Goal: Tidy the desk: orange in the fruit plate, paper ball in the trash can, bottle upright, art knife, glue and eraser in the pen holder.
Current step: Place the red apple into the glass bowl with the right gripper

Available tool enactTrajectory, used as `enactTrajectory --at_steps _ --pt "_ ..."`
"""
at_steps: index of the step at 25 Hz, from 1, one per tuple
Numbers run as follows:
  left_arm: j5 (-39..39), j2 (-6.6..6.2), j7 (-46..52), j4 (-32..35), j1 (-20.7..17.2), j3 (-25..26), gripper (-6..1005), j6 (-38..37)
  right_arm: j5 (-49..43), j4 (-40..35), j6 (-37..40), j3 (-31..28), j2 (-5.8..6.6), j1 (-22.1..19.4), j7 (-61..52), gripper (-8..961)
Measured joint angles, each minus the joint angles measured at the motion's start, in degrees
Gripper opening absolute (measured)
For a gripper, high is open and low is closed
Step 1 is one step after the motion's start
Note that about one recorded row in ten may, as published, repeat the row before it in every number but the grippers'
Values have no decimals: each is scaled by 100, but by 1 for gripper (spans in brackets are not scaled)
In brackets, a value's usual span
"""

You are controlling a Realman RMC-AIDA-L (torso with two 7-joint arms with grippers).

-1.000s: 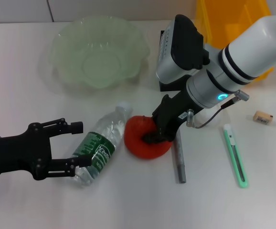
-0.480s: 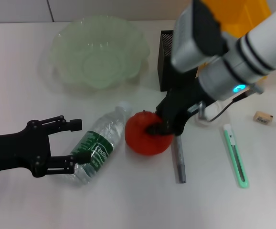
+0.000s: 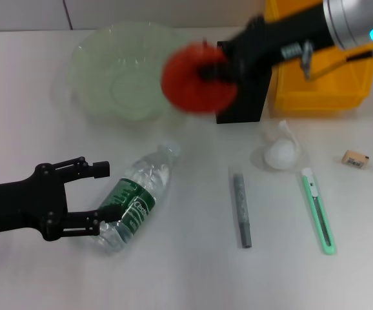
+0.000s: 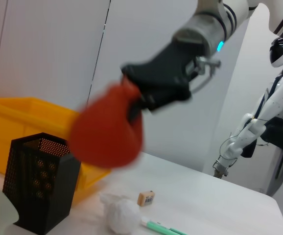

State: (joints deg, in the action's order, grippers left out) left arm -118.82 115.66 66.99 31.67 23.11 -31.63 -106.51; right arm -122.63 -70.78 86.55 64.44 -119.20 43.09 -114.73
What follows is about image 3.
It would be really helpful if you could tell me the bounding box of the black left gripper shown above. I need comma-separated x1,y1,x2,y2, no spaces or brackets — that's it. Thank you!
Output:
0,156,120,242

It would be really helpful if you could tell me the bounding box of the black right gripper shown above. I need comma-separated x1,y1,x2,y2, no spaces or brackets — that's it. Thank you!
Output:
197,3,336,85

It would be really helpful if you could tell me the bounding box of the red-orange fruit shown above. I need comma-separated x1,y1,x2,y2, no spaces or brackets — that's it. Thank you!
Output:
160,43,239,114

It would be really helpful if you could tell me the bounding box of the clear green-label water bottle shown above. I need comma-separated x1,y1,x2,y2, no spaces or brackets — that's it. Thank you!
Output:
91,140,181,254

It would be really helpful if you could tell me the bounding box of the white plastic bag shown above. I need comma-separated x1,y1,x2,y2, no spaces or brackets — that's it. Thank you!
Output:
250,120,303,171

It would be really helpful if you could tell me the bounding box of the grey pen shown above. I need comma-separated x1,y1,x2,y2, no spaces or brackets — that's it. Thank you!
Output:
228,166,252,249

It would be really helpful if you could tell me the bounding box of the beige eraser with barcode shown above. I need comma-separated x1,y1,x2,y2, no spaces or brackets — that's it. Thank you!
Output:
341,149,370,168

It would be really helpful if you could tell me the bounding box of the green utility knife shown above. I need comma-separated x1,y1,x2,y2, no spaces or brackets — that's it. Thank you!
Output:
301,167,338,256

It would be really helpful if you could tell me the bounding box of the black mesh pen holder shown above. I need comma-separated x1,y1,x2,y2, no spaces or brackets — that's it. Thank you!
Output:
215,40,274,125

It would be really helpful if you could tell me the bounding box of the pale green glass fruit plate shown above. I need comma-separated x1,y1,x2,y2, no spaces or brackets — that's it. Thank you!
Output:
65,21,187,123

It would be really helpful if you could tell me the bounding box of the yellow plastic bin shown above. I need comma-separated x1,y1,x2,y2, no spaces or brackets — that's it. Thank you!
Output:
265,0,373,116

